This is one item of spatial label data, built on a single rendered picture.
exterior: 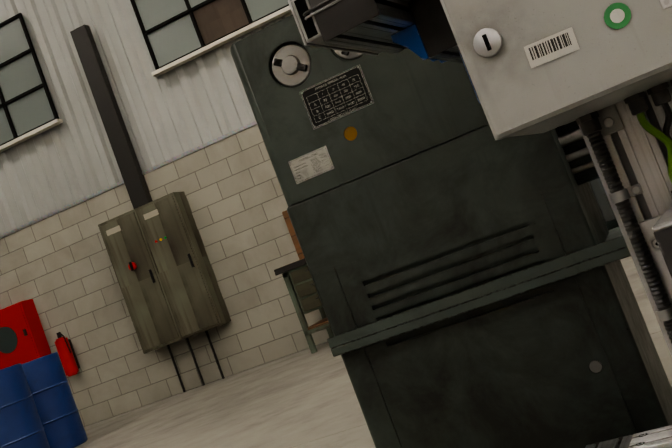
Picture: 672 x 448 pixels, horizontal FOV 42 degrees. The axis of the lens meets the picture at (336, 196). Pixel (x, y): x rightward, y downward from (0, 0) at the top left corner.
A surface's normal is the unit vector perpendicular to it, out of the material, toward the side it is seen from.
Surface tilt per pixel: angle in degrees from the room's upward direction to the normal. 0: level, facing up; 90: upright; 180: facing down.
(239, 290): 90
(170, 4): 90
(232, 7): 90
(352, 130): 90
